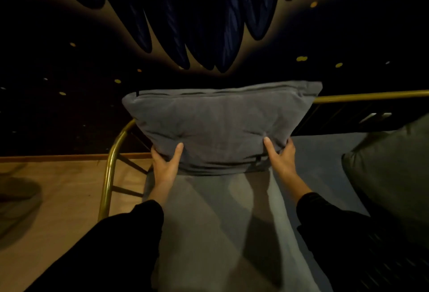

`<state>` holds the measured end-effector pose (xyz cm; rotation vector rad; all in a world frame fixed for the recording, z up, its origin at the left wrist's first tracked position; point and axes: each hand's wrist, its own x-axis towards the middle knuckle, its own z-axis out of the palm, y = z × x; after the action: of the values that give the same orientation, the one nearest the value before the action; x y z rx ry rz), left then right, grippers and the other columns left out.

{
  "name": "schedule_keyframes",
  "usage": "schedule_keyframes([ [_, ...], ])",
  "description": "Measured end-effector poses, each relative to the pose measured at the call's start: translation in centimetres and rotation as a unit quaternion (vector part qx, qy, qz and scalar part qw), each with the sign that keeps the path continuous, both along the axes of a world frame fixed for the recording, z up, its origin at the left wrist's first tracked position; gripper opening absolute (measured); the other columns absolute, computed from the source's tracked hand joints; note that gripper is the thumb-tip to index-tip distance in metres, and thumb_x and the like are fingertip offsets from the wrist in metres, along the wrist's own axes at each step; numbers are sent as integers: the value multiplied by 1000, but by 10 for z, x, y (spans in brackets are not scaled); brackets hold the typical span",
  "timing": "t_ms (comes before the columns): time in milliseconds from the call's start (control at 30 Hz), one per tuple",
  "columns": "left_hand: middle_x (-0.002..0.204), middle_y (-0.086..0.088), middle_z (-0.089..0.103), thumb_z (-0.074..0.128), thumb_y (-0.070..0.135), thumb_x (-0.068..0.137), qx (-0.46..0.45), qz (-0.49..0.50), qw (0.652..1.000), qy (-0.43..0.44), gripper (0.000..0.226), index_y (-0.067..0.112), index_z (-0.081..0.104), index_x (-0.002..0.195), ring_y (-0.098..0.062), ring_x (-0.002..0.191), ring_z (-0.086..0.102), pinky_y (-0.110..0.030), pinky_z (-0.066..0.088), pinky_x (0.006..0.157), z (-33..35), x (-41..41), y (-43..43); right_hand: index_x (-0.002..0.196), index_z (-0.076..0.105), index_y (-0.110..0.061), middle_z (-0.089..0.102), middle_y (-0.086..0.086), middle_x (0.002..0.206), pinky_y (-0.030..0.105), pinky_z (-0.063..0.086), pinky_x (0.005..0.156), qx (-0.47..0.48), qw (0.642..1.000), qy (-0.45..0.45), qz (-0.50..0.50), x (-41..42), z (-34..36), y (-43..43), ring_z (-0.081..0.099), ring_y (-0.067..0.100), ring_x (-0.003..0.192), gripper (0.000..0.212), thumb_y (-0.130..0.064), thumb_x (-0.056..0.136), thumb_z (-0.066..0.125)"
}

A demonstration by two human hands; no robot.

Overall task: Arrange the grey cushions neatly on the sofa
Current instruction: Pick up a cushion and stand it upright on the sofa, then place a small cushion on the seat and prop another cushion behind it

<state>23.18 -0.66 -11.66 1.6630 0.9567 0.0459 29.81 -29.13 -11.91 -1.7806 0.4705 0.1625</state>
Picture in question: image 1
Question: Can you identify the person's left hand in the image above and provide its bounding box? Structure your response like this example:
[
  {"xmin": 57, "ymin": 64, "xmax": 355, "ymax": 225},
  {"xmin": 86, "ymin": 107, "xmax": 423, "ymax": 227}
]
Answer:
[{"xmin": 150, "ymin": 142, "xmax": 184, "ymax": 187}]

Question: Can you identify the green cushion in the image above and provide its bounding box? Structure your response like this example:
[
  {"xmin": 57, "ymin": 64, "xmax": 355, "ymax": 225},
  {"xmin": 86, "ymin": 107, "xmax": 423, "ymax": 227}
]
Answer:
[{"xmin": 341, "ymin": 113, "xmax": 429, "ymax": 245}]

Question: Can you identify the grey zippered cushion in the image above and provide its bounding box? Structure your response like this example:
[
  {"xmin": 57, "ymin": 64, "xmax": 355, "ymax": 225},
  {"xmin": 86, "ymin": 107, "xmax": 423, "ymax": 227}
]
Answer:
[{"xmin": 122, "ymin": 80, "xmax": 323, "ymax": 176}]

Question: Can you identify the brass metal sofa frame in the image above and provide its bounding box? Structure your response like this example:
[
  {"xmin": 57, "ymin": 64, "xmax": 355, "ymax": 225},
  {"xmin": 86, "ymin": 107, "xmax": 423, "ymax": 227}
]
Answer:
[{"xmin": 97, "ymin": 90, "xmax": 429, "ymax": 223}]

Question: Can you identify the person's left forearm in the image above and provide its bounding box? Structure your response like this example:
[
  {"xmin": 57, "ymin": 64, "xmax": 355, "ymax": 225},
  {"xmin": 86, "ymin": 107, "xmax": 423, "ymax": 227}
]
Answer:
[{"xmin": 25, "ymin": 180, "xmax": 174, "ymax": 292}]

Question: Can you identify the person's right forearm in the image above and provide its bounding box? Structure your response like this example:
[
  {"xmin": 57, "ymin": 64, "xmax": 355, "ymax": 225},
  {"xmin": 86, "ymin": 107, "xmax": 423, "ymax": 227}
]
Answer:
[{"xmin": 277, "ymin": 171, "xmax": 429, "ymax": 292}]

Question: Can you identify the person's right hand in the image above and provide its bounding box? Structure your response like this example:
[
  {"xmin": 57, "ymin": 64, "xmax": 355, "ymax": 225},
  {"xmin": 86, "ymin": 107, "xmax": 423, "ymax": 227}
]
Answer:
[{"xmin": 263, "ymin": 136, "xmax": 297, "ymax": 180}]

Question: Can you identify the grey sofa seat cushion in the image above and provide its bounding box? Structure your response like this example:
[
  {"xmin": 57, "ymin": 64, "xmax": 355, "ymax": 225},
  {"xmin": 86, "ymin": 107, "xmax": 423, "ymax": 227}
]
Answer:
[{"xmin": 142, "ymin": 132, "xmax": 371, "ymax": 292}]

